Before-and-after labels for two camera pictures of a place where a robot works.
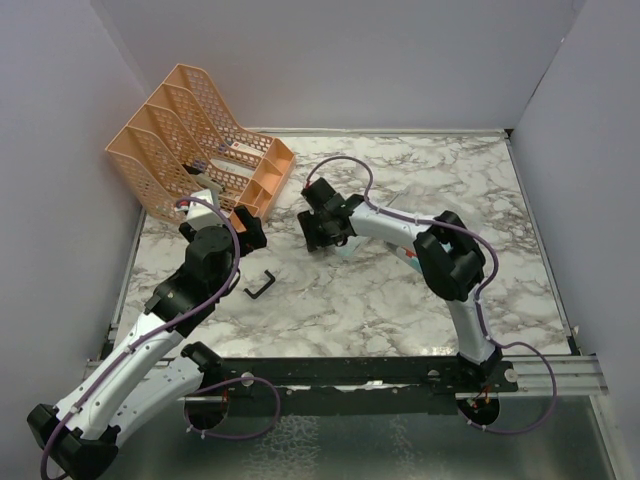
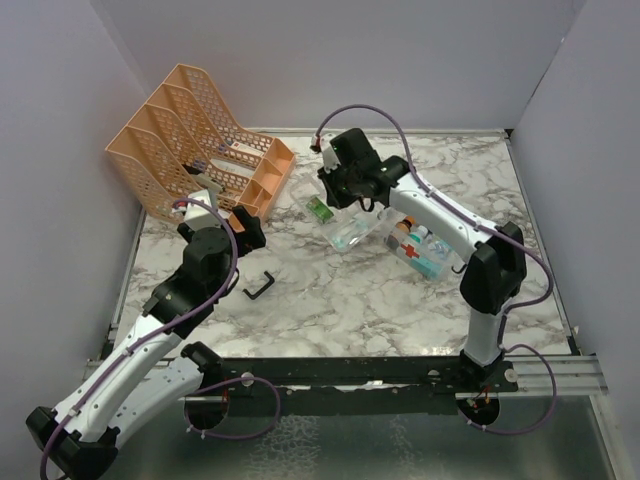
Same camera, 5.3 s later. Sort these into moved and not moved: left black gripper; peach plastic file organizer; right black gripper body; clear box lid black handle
Moved: right black gripper body
Not moved: peach plastic file organizer; clear box lid black handle; left black gripper
